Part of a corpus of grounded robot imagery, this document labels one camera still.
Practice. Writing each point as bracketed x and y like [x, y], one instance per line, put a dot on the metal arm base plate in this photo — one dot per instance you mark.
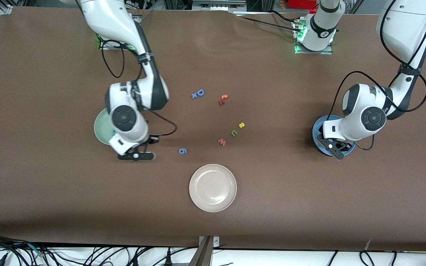
[113, 46]
[314, 52]

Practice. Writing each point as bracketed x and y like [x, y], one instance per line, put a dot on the pale green plate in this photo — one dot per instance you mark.
[101, 127]

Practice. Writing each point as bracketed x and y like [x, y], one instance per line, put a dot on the table cover sheet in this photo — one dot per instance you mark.
[50, 184]

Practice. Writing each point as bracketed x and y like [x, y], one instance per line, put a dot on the grey metal box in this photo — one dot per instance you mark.
[218, 4]

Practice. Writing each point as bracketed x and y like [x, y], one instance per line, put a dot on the pink foam letter w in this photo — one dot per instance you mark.
[222, 142]

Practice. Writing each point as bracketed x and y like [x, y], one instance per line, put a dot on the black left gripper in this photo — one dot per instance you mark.
[343, 146]

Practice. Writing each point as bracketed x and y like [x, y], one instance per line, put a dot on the beige plate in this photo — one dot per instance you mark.
[213, 188]

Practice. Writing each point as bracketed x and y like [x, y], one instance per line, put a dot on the metal clamp bracket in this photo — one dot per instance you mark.
[203, 255]

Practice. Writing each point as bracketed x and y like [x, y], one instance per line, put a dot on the aluminium frame profile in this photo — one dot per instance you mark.
[178, 3]

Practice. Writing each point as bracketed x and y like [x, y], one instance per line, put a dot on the red box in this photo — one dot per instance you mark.
[301, 3]

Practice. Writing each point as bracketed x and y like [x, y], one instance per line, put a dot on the blue plate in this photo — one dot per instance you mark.
[316, 129]

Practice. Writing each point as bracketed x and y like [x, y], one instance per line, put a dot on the blue foam letter D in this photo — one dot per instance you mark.
[200, 92]

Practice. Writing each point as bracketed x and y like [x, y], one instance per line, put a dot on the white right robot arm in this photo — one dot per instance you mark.
[124, 118]

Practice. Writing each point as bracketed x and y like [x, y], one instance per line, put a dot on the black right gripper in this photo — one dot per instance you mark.
[153, 139]

